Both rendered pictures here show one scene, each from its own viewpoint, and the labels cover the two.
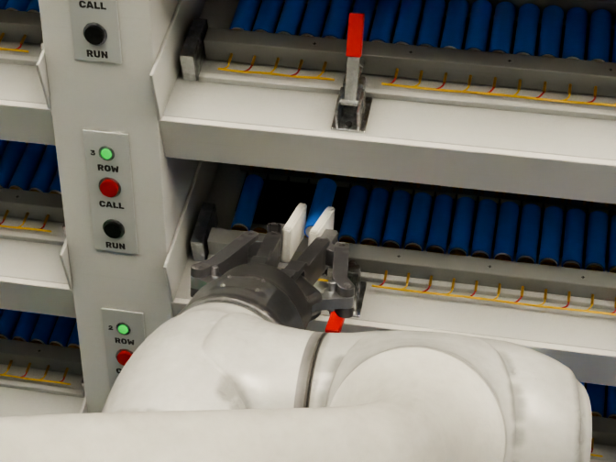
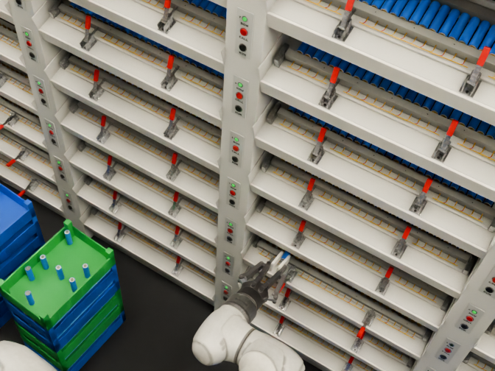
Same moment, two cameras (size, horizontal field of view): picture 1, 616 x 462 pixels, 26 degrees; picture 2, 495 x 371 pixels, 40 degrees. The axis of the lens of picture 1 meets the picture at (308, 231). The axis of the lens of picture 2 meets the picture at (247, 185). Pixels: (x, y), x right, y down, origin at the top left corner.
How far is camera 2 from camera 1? 1.10 m
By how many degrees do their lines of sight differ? 22
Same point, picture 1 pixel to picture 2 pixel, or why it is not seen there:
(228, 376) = (224, 338)
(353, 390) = (247, 358)
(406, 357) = (259, 355)
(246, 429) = not seen: outside the picture
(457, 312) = (319, 291)
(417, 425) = not seen: outside the picture
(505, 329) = (329, 302)
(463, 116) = (328, 253)
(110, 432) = not seen: outside the picture
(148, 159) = (241, 230)
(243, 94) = (271, 223)
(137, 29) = (243, 205)
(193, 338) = (220, 324)
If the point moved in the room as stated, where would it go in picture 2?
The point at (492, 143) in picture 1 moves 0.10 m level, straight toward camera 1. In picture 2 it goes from (331, 266) to (316, 293)
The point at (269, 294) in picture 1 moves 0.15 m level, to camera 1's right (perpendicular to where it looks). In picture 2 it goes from (248, 305) to (302, 324)
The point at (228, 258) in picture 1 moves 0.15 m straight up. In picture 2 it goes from (250, 273) to (254, 244)
